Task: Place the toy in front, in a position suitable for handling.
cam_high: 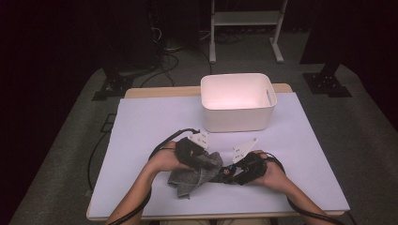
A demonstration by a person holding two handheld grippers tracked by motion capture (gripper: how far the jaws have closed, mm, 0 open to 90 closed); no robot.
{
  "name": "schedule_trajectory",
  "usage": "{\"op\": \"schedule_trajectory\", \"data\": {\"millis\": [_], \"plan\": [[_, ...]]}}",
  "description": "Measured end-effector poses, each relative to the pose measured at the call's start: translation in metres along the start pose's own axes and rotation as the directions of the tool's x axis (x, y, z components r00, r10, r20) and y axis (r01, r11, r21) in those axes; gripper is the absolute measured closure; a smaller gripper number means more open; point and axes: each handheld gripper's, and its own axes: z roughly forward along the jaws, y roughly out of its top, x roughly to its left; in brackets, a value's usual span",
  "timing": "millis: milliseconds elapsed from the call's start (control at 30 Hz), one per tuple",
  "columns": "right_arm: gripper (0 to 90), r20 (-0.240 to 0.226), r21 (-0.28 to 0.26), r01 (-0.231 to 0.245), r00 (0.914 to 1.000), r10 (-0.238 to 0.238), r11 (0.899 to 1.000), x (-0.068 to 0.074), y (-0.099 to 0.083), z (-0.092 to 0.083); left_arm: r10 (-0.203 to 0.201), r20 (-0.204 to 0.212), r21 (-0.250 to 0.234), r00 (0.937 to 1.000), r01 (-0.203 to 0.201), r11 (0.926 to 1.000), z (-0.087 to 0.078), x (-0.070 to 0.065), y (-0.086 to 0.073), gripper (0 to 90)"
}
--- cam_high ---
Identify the white plastic bin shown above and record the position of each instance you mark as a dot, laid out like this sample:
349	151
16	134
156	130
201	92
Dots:
237	115

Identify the wooden table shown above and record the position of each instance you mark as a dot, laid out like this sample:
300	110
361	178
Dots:
162	91

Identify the white metal stand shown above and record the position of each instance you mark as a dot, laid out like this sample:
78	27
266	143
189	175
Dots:
247	18

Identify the person's right hand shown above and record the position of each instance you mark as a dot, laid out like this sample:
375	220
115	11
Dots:
275	178

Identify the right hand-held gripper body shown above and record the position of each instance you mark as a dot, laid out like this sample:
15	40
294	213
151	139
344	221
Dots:
255	168

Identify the person's left hand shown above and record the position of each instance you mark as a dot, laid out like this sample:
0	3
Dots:
165	161

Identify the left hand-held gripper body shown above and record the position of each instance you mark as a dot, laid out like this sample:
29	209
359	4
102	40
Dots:
187	153

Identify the pale table cover sheet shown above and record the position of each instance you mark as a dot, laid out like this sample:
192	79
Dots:
150	118

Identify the black stand base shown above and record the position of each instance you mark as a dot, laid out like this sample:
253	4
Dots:
327	82
114	86

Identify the grey fluffy cloth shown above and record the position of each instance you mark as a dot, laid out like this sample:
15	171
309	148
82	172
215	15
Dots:
187	181

